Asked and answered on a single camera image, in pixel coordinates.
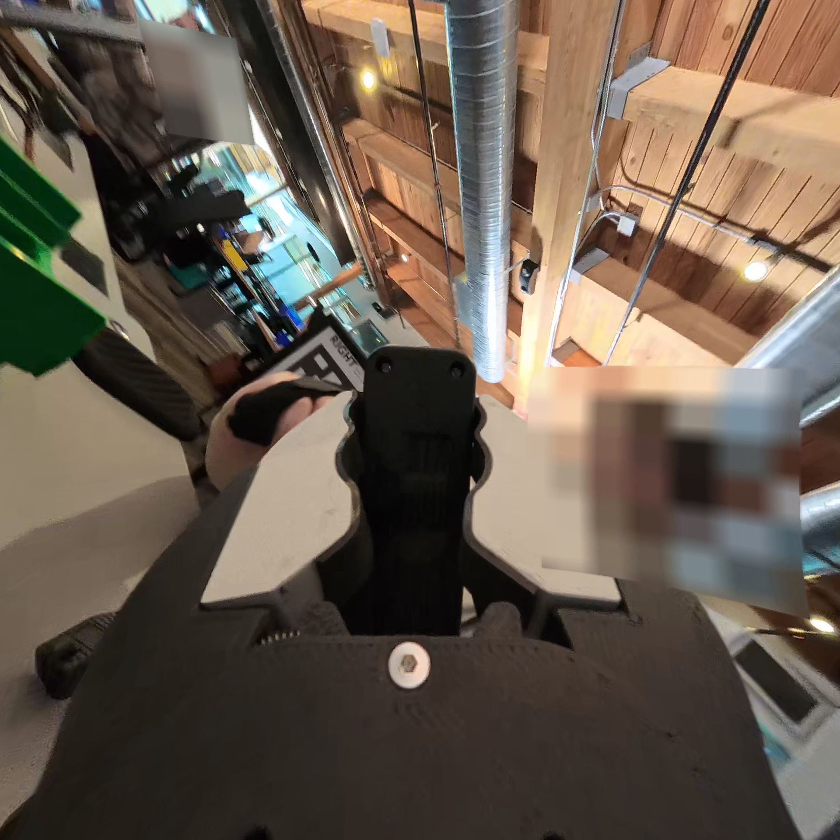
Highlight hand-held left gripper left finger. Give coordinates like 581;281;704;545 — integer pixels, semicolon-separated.
199;390;361;609

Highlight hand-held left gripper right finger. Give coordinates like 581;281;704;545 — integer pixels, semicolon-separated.
461;392;622;608

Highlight person's right hand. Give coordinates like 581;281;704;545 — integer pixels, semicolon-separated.
205;371;345;493

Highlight green plastic bin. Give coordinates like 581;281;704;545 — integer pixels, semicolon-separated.
0;134;109;379

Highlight dark square table grommet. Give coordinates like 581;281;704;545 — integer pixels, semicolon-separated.
61;238;110;298

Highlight black ceiling rod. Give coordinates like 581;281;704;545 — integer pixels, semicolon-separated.
602;0;772;367
407;0;462;349

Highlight grey metal beam bracket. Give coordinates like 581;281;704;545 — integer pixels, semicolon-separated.
570;247;613;284
607;57;672;121

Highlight silver ceiling duct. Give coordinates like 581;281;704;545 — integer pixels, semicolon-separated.
444;0;521;385

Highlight large silver duct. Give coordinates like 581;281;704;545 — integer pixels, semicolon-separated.
735;262;840;431

